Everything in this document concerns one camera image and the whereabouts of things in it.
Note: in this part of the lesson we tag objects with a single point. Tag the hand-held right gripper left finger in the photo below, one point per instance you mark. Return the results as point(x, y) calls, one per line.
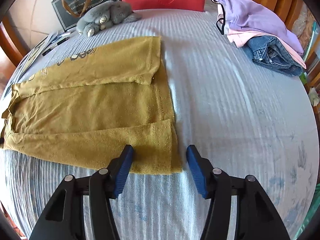
point(123, 172)

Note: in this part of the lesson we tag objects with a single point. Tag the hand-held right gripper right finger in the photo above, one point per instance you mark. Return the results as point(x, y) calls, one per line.
point(197, 172)

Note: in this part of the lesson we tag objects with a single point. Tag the mustard yellow cartoon shirt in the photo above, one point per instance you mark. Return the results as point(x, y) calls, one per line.
point(87, 110)

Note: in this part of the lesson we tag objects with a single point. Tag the pale blue striped bedsheet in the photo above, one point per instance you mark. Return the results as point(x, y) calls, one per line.
point(225, 105)

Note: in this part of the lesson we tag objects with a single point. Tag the folded blue jeans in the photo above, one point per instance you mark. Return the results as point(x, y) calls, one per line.
point(272, 55)

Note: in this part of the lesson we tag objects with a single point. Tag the folded pink garment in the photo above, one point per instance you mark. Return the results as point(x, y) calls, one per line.
point(240, 38)

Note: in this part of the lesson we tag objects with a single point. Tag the black pen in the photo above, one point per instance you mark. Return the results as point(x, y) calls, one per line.
point(56, 46)

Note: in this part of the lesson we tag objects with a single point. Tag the printed sheet with dark blocks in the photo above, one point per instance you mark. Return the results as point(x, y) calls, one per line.
point(17, 72)

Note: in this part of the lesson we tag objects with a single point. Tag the printed sheet with golden panel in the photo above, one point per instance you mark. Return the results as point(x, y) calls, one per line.
point(37, 48)

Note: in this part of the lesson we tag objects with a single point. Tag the grey plush toy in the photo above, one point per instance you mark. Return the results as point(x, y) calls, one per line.
point(115, 12)

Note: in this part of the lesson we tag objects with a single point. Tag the white black-trimmed garment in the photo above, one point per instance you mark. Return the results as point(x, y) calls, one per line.
point(221, 11)

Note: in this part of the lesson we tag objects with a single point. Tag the folded purple shirt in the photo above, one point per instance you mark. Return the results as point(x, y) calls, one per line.
point(250, 17)

